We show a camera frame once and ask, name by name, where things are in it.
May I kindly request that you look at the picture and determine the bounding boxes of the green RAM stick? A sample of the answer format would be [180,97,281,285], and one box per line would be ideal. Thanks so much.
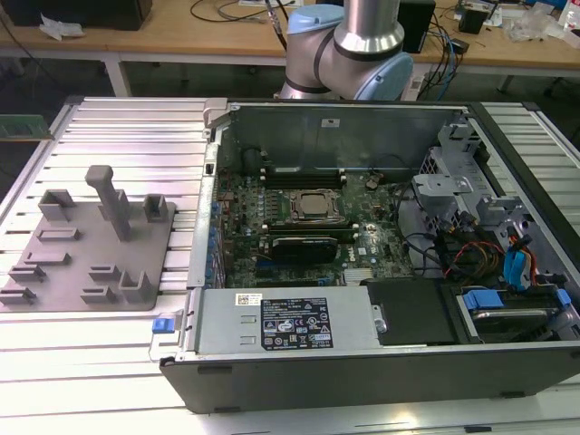
[0,114,50,139]

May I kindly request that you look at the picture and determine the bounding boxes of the black RAM slot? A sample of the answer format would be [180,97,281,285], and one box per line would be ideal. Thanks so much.
[264,176,346,190]
[262,219,353,228]
[264,166,343,178]

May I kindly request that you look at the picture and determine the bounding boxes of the metal socket cover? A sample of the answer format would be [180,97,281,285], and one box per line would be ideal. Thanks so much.
[288,188,349,223]

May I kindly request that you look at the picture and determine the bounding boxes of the silver CPU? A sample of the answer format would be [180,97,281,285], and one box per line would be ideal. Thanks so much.
[300,192,333,214]

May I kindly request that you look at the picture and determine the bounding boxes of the black graphics card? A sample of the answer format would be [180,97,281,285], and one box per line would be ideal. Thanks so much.
[270,235,340,265]

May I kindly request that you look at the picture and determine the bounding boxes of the silver chipset heatsink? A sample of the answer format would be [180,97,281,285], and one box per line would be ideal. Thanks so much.
[343,266,378,287]

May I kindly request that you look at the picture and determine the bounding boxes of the green motherboard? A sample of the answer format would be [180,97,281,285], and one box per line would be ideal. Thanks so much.
[212,169,416,289]

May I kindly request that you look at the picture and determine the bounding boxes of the grey power supply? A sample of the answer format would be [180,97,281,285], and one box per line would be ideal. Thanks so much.
[193,287,382,357]

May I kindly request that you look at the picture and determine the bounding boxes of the metal drive cage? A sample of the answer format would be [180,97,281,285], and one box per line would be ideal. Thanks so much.
[410,121,493,227]

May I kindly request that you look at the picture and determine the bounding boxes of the black plastic shroud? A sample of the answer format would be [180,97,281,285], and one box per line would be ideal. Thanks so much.
[360,278,459,348]

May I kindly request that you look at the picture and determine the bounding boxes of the open black PC case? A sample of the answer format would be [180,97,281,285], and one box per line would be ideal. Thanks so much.
[149,97,580,416]

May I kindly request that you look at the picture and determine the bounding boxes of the white power strip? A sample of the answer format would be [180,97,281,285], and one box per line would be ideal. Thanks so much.
[407,72,427,100]

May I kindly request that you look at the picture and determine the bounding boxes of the hard disk in blue carrier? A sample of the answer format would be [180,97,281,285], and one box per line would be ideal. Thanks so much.
[457,287,571,344]

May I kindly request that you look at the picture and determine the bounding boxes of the grey parts rack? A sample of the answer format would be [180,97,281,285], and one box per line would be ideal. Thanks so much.
[0,163,178,314]

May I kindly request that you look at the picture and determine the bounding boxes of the tall black box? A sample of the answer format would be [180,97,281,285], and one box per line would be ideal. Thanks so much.
[401,0,437,54]

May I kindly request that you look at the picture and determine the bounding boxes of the small black device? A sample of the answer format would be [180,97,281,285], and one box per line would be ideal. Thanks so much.
[457,2,490,35]

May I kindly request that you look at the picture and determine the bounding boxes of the large black box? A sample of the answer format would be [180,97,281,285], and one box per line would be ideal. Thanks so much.
[4,0,153,32]

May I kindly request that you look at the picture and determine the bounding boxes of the crumpled white paper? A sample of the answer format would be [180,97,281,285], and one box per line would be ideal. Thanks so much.
[38,12,86,43]

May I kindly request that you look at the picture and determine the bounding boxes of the clear plastic bags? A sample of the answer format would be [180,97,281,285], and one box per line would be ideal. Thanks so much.
[505,6,566,44]

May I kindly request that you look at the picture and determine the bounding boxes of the coloured wire bundle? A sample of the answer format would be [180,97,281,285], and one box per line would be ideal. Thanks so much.
[443,242,507,278]

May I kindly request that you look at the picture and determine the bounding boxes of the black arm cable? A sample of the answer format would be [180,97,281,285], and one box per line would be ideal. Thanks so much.
[266,0,291,52]

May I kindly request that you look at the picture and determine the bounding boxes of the blue flat wire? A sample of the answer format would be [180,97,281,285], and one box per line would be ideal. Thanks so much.
[502,235,532,292]

